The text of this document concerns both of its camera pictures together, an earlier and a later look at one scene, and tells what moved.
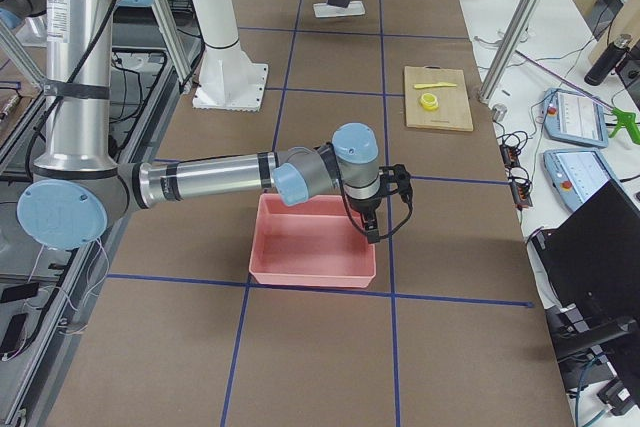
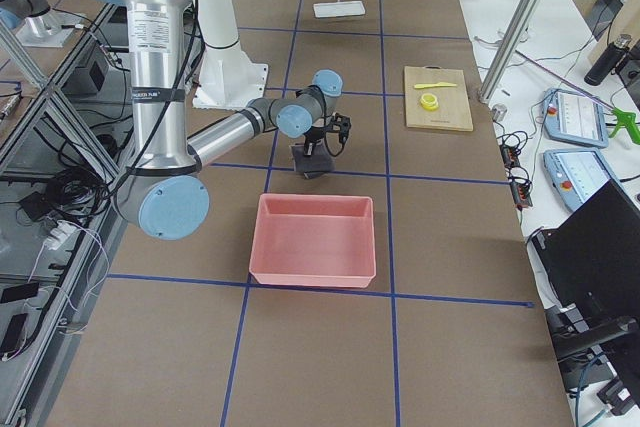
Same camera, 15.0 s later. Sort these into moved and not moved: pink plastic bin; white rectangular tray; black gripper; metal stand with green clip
Moved: black gripper
Not moved: white rectangular tray; pink plastic bin; metal stand with green clip
